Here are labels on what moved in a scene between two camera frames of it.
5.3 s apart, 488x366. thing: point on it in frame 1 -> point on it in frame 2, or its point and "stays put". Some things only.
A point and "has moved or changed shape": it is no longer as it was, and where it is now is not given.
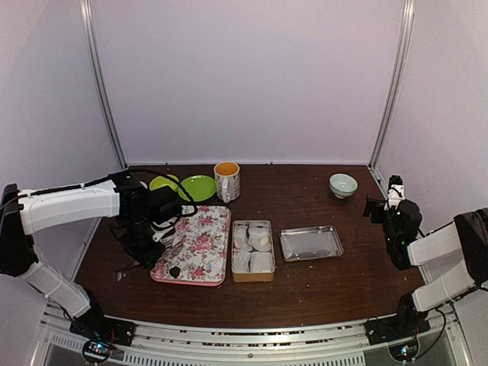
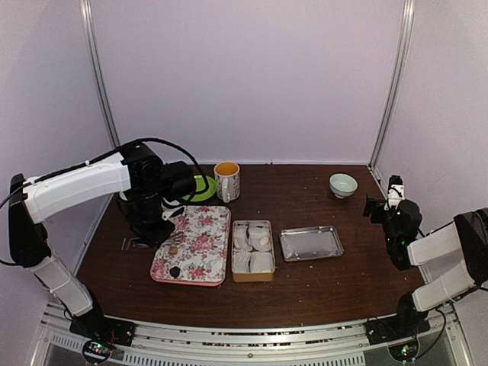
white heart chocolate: x=264 y=240 stays put
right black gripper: x=370 y=203 stays put
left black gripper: x=149 y=258 -> x=152 y=238
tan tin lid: x=310 y=243 stays put
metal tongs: x=120 y=273 has moved or changed shape
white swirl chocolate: x=239 y=242 stays put
